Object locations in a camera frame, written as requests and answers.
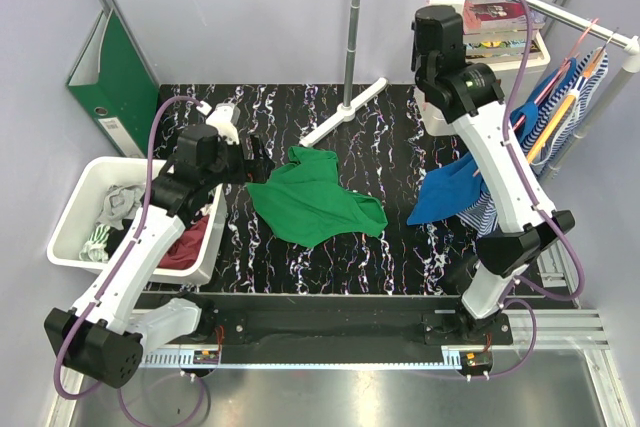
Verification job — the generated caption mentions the green tank top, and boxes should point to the green tank top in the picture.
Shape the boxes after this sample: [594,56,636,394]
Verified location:
[247,146,388,249]

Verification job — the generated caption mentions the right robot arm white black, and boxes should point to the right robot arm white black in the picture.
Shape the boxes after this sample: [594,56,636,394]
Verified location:
[412,5,575,344]

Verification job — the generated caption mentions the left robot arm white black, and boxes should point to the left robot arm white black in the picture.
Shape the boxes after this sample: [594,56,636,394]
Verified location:
[44,123,274,399]

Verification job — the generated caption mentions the pink hanger with blue top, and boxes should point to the pink hanger with blue top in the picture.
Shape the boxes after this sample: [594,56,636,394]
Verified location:
[472,18,600,178]

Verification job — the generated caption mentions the orange wooden hanger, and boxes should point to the orange wooden hanger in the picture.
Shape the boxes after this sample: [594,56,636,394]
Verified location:
[524,49,609,166]

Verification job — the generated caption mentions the blue white striped top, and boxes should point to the blue white striped top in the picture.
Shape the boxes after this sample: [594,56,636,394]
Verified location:
[457,46,610,238]

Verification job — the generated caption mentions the blue tank top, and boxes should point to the blue tank top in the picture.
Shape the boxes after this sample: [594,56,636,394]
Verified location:
[407,75,554,236]

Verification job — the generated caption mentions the white garment in bin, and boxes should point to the white garment in bin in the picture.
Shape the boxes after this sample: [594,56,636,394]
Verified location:
[200,198,218,216]

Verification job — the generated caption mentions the top book pink cover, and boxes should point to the top book pink cover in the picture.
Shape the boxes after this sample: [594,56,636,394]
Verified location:
[463,0,527,35]

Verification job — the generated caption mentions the white three-drawer unit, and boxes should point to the white three-drawer unit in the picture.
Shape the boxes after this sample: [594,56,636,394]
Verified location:
[414,35,551,137]

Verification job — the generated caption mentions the bottom book yellow black cover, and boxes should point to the bottom book yellow black cover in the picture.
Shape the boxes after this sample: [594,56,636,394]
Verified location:
[466,41,526,59]

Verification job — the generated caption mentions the middle book teal cover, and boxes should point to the middle book teal cover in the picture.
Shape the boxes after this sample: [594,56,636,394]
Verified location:
[463,30,526,47]

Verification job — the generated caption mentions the grey garment in bin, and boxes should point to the grey garment in bin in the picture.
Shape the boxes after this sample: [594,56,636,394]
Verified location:
[97,184,145,230]

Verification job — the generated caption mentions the maroon garment in bin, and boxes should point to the maroon garment in bin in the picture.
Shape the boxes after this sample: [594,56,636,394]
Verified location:
[158,216,209,271]

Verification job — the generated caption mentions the white laundry bin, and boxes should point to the white laundry bin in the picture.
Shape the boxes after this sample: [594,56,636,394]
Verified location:
[47,157,227,286]

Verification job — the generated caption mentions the green lever arch binder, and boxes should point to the green lever arch binder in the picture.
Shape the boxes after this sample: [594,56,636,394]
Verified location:
[66,11,158,158]

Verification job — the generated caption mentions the green white striped garment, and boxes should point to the green white striped garment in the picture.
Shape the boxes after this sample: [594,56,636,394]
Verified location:
[78,224,112,263]

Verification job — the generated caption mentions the metal clothes rack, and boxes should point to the metal clothes rack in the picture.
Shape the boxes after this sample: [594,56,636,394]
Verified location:
[300,0,639,177]

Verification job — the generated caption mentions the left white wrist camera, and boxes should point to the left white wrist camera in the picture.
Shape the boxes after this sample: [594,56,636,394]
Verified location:
[197,102,240,145]

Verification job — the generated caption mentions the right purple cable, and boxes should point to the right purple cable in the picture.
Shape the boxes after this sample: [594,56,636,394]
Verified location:
[432,0,586,381]

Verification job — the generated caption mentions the purple cable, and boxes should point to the purple cable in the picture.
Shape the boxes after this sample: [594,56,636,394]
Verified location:
[52,95,214,426]
[432,0,586,381]

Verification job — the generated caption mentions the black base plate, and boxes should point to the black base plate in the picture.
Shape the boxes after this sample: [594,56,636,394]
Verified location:
[132,291,516,366]

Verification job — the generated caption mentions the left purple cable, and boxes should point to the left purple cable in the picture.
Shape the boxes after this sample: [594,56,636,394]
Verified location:
[52,95,214,426]

